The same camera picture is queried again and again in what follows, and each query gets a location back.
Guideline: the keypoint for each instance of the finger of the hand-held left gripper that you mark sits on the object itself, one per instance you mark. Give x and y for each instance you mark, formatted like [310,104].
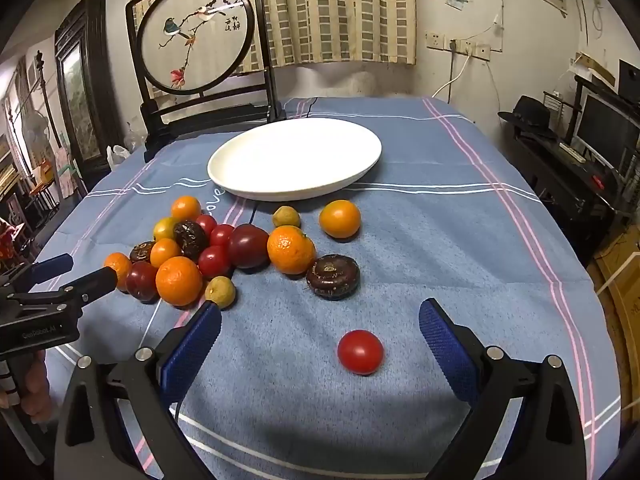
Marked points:
[50,265]
[92,282]

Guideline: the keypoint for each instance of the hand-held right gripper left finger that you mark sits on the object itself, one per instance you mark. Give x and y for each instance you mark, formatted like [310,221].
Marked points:
[192,345]

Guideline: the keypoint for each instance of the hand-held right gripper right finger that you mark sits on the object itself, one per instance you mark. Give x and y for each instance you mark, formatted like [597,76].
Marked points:
[444,344]

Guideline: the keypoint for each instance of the mandarin orange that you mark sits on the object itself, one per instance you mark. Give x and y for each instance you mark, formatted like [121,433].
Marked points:
[120,261]
[291,250]
[178,281]

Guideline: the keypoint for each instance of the dark red plum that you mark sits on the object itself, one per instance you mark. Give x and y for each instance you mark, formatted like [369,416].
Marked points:
[142,282]
[248,246]

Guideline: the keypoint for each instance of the small dark passion fruit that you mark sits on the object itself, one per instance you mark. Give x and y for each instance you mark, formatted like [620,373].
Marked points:
[141,251]

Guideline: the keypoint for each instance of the small yellow green lime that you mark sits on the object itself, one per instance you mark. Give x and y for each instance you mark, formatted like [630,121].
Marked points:
[220,292]
[286,216]

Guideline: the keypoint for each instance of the smooth orange tomato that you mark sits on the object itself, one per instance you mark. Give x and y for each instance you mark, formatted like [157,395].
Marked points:
[340,218]
[165,252]
[186,208]

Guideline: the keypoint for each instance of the red cherry tomato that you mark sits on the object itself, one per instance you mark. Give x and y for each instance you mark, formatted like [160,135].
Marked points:
[360,352]
[214,262]
[206,221]
[222,235]

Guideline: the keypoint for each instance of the yellow green tomato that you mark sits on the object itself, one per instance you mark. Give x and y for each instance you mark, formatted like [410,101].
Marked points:
[163,227]

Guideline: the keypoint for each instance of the wrinkled dark passion fruit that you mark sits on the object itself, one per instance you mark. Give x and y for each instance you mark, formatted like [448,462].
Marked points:
[190,239]

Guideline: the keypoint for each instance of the round dark passion fruit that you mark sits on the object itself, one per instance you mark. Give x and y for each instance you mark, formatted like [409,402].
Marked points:
[332,277]

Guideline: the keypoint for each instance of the white oval plate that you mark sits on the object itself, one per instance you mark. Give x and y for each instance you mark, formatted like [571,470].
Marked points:
[295,155]

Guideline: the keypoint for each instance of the person's left hand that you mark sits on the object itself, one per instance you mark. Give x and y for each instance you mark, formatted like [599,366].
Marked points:
[39,385]

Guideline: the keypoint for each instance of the blue striped tablecloth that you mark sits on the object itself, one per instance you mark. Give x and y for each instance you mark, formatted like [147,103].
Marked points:
[400,260]

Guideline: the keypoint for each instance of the white plastic bag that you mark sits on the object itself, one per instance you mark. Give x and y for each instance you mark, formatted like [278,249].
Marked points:
[117,156]

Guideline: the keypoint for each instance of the white standing fan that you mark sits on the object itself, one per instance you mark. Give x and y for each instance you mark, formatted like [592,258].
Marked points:
[35,130]

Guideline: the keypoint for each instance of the large cardboard box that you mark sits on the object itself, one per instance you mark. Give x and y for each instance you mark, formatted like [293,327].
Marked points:
[625,285]

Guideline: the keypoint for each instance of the black desk rack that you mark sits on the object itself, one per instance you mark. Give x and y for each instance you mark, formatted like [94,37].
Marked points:
[560,180]

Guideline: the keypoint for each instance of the dark wooden framed painting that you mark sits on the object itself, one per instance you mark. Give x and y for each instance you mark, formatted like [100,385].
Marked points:
[95,60]

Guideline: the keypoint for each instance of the white remote control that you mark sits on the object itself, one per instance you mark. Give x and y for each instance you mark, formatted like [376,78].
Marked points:
[571,152]

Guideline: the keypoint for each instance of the black hat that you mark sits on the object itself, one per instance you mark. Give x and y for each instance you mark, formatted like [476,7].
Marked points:
[530,110]

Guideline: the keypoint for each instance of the computer monitor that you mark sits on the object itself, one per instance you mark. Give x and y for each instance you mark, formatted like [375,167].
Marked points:
[605,130]

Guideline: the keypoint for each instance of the round embroidered screen on stand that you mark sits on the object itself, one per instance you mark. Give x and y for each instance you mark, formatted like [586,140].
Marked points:
[195,35]

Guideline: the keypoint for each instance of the black metal pole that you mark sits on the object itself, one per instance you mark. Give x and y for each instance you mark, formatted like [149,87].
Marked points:
[265,35]

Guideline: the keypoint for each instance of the long cardboard box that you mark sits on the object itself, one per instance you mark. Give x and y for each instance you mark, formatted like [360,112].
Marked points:
[595,67]

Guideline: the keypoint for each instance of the black speaker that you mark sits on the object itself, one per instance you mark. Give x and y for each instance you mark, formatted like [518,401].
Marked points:
[630,80]

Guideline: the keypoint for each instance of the beige checked curtain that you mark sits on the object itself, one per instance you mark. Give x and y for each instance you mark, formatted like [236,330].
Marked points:
[340,10]

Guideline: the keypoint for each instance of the white wall socket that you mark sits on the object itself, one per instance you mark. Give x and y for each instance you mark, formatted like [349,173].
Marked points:
[436,40]
[482,51]
[467,47]

